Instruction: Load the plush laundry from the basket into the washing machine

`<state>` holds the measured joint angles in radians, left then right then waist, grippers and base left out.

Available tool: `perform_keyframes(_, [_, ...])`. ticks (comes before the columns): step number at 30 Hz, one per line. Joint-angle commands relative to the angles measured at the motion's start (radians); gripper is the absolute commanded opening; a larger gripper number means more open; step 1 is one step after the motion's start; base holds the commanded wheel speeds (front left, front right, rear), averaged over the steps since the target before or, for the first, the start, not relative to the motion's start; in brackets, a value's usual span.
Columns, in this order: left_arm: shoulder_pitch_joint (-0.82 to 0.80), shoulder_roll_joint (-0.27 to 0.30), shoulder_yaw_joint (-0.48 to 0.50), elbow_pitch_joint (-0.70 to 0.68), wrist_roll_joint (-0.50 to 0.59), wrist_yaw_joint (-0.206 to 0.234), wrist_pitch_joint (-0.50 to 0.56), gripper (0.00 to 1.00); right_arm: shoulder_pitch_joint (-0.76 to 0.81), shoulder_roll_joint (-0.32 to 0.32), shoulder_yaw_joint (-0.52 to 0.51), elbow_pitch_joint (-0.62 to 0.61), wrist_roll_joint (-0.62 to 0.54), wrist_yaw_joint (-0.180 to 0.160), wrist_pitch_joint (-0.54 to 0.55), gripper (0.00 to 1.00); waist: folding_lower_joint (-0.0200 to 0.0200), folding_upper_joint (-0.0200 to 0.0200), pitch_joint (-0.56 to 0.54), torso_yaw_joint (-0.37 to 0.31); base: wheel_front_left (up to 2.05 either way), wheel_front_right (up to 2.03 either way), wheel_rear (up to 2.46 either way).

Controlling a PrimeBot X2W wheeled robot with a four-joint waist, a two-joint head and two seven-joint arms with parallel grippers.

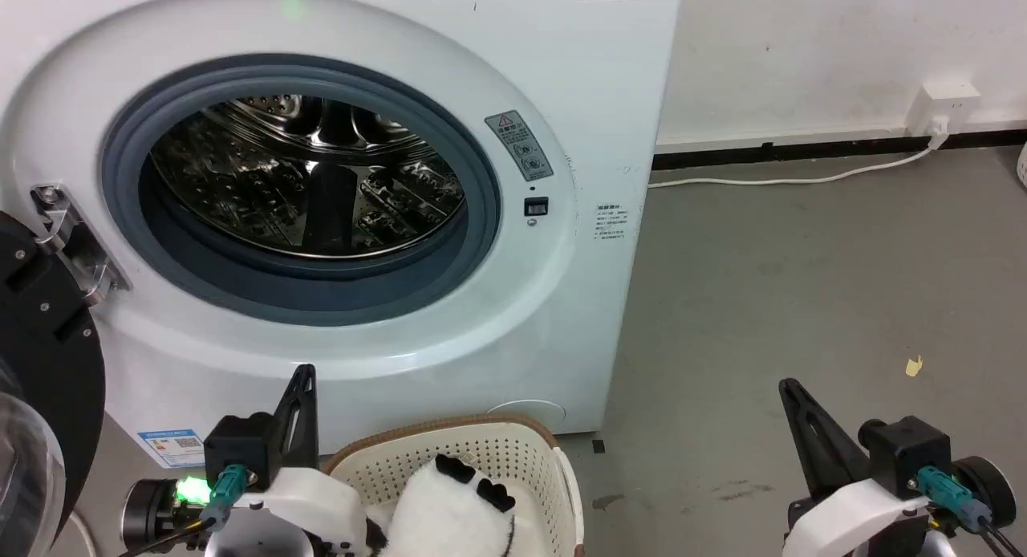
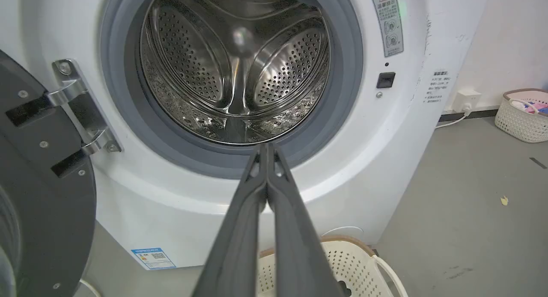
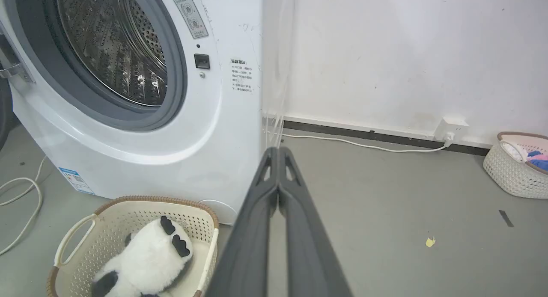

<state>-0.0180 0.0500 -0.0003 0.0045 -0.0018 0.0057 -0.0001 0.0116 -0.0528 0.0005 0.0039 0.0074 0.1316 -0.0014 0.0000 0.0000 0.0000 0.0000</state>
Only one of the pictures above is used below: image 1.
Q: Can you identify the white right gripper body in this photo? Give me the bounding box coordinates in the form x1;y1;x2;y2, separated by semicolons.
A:
782;477;940;557

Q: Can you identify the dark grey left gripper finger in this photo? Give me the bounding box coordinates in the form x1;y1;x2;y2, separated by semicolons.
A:
273;364;319;470

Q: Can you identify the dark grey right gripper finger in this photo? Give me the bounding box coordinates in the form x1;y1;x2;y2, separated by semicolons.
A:
778;378;872;500

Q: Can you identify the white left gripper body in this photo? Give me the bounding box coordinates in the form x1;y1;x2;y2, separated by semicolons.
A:
205;466;371;557

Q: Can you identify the white front-load washing machine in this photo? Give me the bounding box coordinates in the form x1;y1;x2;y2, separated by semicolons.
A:
0;0;683;557

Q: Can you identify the panda plush toy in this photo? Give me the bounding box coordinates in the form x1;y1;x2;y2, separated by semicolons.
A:
365;454;518;557

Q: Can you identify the blue white energy label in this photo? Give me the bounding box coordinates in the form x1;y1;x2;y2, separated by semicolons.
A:
136;429;206;470

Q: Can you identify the white basket with brown rim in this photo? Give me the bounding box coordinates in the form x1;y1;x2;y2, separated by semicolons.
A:
325;415;585;557

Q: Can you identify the steel washer drum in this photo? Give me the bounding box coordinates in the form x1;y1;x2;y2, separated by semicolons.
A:
151;94;468;261

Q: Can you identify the black round washer door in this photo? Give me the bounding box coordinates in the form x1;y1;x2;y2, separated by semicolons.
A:
0;212;107;557

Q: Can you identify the metal door hinge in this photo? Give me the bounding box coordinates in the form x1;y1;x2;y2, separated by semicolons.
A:
30;185;129;305

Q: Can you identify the grey rubber door gasket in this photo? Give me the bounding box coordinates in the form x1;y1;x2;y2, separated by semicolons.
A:
100;55;502;327

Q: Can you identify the black baseboard strip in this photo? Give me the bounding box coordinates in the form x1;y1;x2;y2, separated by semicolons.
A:
652;129;1027;171

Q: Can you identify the small text sticker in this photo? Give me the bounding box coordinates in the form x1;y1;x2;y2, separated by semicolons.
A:
595;204;628;242

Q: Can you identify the grey warning sticker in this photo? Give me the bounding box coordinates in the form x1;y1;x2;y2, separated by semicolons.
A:
485;110;554;182

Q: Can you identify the left teal connector cable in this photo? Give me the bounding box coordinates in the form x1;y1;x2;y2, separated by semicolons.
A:
120;465;248;557

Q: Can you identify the teal connector cable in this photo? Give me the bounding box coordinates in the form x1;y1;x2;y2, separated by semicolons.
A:
120;465;248;557
915;465;1027;557

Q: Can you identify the right teal connector cable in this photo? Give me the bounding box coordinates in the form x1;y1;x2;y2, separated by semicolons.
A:
915;465;1027;557

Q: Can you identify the white power cable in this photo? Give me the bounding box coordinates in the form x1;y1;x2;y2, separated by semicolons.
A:
648;116;952;190

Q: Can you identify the white wall socket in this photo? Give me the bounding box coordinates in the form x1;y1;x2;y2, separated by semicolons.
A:
907;81;981;138

